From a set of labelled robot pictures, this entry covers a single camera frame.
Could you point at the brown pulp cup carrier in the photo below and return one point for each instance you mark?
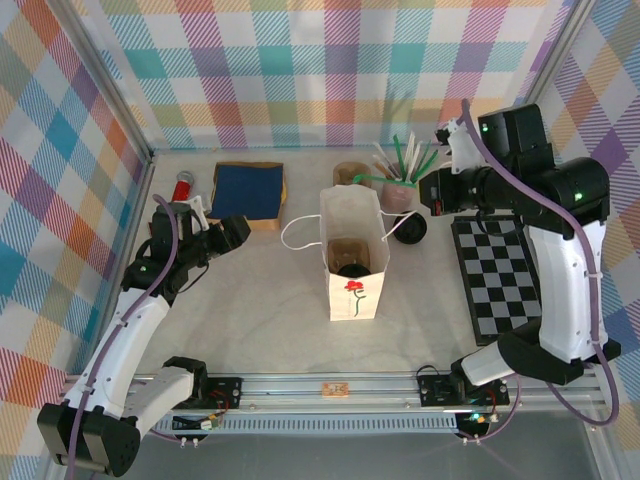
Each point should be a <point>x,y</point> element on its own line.
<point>340,252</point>

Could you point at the white flower paper bag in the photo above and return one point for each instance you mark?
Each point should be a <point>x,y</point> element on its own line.
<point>355,305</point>

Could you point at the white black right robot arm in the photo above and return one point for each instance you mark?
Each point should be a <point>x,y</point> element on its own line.
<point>560,280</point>

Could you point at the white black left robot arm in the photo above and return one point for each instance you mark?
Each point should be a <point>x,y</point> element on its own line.
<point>120,340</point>

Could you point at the stack of black cup lids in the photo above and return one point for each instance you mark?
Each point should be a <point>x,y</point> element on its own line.
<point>412,232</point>

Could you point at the pink straw holder cup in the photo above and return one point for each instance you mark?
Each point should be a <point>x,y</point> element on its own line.
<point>397,197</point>

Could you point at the red glitter toy microphone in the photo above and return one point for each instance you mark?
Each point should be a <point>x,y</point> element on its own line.
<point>182,187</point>

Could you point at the black grey chessboard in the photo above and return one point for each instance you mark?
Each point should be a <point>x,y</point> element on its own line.
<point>492,280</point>

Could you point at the black connector board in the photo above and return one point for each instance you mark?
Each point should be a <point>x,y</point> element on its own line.
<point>472,425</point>
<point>182,424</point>

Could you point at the small orange tag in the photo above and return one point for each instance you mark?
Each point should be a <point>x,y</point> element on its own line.
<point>335,390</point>

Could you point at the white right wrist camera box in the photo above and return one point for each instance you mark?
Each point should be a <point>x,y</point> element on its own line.
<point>462,150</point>

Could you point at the thin aluminium wall rail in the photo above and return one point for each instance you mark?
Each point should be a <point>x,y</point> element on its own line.
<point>190,149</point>

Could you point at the aluminium frame post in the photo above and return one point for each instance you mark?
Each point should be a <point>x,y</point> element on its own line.
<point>109,75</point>
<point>542,75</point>

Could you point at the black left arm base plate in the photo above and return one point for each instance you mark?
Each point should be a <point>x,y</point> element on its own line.
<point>225,395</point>

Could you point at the wide aluminium base rail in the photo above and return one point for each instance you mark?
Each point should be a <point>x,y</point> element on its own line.
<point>300,402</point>

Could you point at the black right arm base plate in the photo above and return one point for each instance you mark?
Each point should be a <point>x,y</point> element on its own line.
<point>432,392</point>

